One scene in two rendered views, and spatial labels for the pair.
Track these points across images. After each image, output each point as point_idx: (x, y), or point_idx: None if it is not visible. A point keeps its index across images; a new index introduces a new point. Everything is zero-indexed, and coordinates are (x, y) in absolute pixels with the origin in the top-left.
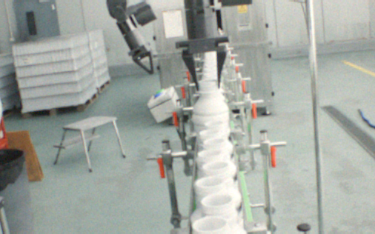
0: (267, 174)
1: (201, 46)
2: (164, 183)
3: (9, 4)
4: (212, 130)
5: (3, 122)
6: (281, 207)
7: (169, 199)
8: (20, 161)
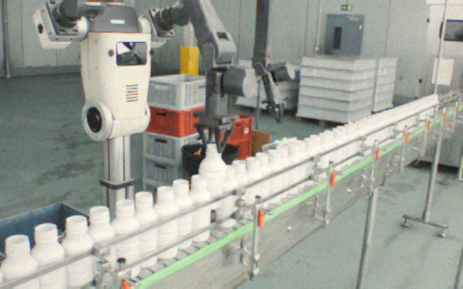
0: (253, 230)
1: (205, 120)
2: (363, 217)
3: (322, 16)
4: (186, 181)
5: (252, 121)
6: (450, 283)
7: (356, 232)
8: (230, 157)
